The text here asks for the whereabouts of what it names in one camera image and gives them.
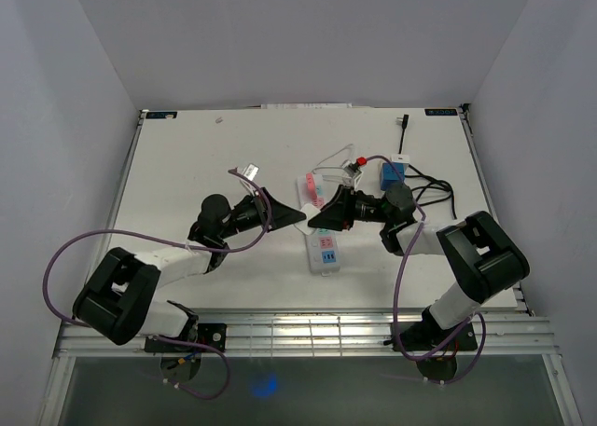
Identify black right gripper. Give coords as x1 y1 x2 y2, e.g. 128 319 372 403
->
307 185 393 232

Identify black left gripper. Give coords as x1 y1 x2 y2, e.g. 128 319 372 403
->
218 186 305 240

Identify pink plug adapter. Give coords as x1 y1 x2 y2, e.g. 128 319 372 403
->
305 172 319 202

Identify small white plug adapter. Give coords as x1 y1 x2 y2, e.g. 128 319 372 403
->
300 203 320 220

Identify white multicolour power strip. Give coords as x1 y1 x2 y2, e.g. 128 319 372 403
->
296 172 340 276

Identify blue cube socket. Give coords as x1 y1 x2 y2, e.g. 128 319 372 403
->
380 161 408 191

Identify white usb charger plug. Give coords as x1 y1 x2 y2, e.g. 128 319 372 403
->
390 154 410 164

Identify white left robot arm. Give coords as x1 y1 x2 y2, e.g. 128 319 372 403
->
73 193 307 351

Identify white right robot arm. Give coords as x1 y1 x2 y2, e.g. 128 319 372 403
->
308 182 530 350

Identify papers at back edge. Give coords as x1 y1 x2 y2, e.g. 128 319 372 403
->
259 103 368 110

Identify white power cord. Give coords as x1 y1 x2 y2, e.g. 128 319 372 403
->
310 143 355 180

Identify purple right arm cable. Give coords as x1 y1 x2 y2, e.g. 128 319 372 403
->
366 154 487 385

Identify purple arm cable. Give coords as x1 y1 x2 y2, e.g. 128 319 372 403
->
366 154 487 385
42 167 271 402

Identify black power cord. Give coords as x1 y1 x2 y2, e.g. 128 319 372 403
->
394 113 456 222

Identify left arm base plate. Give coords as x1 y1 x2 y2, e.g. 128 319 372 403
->
143 323 228 353

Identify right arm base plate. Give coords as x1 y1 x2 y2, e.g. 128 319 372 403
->
399 322 479 352

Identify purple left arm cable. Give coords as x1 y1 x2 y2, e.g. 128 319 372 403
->
42 167 271 402

